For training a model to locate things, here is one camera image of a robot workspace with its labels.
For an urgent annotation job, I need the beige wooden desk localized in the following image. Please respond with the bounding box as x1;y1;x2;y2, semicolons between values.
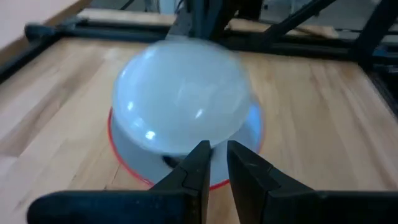
0;0;91;63

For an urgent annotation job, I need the red desk lamp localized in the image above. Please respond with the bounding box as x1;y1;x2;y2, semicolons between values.
107;102;265;191

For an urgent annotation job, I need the light blue upturned bowl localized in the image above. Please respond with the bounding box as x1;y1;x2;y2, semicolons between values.
111;37;252;156

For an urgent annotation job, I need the black metal table frame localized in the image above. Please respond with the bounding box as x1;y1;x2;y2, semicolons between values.
0;0;398;85

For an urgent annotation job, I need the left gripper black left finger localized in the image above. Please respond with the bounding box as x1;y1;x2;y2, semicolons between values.
27;139;212;224

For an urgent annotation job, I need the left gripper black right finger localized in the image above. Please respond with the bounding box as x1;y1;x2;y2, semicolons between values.
226;139;398;224

